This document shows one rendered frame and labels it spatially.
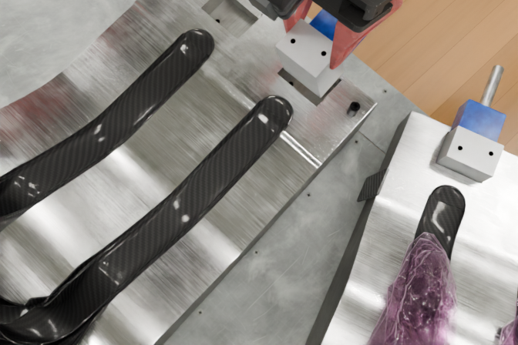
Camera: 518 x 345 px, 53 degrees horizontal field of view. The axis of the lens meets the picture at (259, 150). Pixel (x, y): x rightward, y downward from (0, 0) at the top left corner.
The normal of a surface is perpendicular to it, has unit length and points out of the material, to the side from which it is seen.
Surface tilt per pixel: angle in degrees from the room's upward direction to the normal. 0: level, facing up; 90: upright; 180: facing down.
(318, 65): 12
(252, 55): 0
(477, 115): 0
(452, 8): 0
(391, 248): 28
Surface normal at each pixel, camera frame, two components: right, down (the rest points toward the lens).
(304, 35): -0.19, -0.24
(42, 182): 0.29, -0.58
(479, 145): 0.02, -0.25
